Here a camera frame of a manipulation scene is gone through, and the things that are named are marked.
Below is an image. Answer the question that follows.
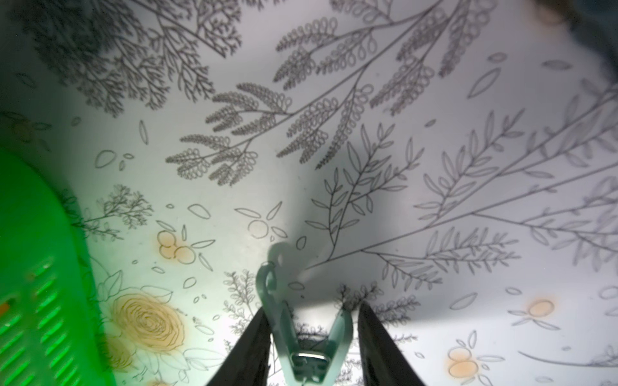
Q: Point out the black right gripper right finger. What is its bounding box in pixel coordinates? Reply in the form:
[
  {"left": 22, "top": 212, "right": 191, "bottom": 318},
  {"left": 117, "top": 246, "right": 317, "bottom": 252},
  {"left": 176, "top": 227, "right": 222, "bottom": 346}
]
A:
[{"left": 357, "top": 302, "right": 425, "bottom": 386}]

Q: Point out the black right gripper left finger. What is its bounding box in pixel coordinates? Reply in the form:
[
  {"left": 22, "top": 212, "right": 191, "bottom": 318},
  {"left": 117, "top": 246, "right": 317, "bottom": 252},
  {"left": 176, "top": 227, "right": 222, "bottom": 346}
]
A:
[{"left": 207, "top": 308, "right": 271, "bottom": 386}]

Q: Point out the sage green clothespin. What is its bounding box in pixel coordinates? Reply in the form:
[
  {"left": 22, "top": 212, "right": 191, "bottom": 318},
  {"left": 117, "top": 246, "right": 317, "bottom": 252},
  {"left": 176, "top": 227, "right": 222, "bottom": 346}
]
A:
[{"left": 254, "top": 260, "right": 354, "bottom": 386}]

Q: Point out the floral table cloth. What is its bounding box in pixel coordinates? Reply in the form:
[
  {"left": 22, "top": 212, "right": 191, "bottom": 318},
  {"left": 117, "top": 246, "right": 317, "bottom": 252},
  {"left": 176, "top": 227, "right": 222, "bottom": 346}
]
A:
[{"left": 1, "top": 1, "right": 617, "bottom": 385}]

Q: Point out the teal clothespin tray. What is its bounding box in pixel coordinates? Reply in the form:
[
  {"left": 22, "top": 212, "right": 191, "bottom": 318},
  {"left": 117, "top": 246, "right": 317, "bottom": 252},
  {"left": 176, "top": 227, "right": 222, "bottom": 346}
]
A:
[{"left": 532, "top": 0, "right": 617, "bottom": 80}]

